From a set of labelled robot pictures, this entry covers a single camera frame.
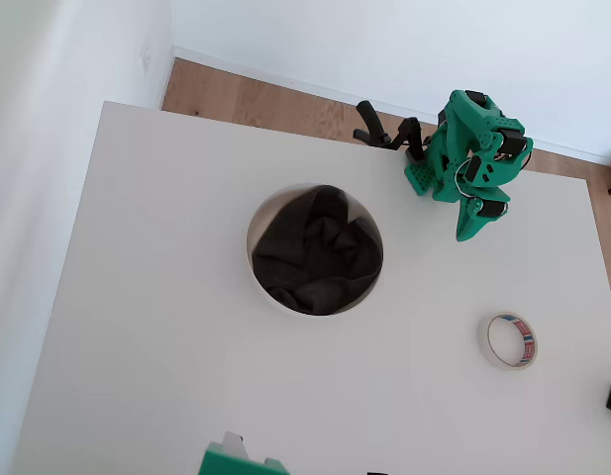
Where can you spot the green gripper black motor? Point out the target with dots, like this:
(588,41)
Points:
(475,221)

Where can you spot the white tape roll red print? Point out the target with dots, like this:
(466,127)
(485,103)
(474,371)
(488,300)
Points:
(529,346)

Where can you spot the green printed robot arm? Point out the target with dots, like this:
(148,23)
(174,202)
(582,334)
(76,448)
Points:
(463,123)

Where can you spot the black table clamp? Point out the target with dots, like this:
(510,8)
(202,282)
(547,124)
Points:
(370,121)
(409,133)

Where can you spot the black crumpled cloth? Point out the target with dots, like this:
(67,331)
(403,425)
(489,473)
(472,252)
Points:
(315,257)

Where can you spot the white round bowl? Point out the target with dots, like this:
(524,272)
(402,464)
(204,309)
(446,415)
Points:
(255,222)

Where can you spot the green printed mount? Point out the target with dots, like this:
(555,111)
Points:
(226,460)

